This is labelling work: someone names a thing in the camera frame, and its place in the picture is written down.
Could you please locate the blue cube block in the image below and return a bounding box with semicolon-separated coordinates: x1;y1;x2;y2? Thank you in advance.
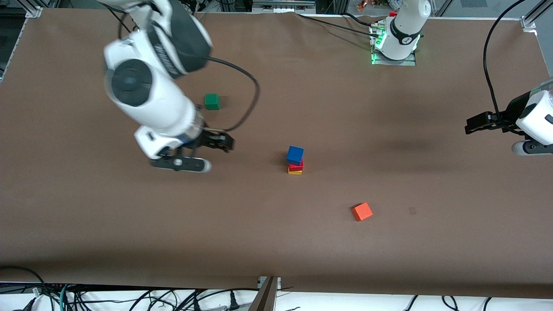
286;146;305;165

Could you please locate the orange cube block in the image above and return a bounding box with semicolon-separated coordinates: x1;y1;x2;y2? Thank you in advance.
351;202;373;222

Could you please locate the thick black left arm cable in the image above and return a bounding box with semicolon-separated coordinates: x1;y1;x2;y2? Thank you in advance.
483;0;526;130

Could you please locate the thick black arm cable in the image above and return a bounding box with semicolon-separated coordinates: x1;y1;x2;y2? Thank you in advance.
483;0;526;130
179;50;261;132

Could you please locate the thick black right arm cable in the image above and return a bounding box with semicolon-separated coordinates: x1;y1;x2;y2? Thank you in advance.
179;50;261;132

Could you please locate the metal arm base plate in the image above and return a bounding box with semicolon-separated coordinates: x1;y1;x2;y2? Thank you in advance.
371;22;416;66

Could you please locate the small metal table bracket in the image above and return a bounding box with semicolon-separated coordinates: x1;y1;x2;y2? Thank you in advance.
258;276;282;291

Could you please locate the grey metal post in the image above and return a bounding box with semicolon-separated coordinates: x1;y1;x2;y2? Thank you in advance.
248;278;279;311

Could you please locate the black cable to arm base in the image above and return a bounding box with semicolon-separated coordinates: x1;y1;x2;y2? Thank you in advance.
296;13;381;37

